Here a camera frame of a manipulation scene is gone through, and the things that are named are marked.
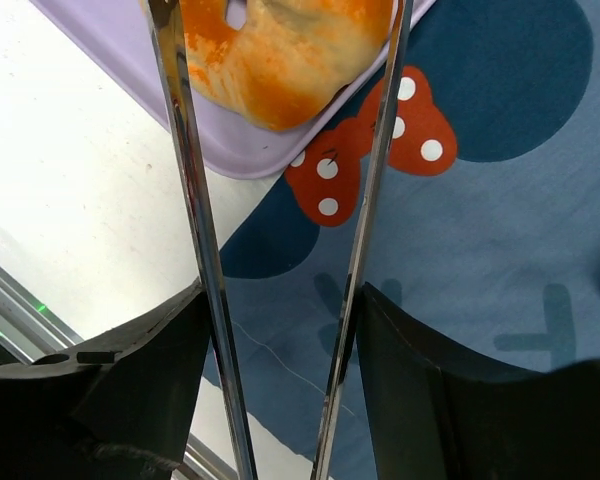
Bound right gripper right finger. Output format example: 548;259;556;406
357;285;600;480

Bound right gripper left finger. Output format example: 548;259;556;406
0;284;210;479

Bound twisted ring bread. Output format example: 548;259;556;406
139;0;396;133

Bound metal tongs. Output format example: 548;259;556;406
143;1;413;479

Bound blue letter placemat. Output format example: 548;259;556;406
221;1;600;479

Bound lavender plastic tray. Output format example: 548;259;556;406
29;0;439;180

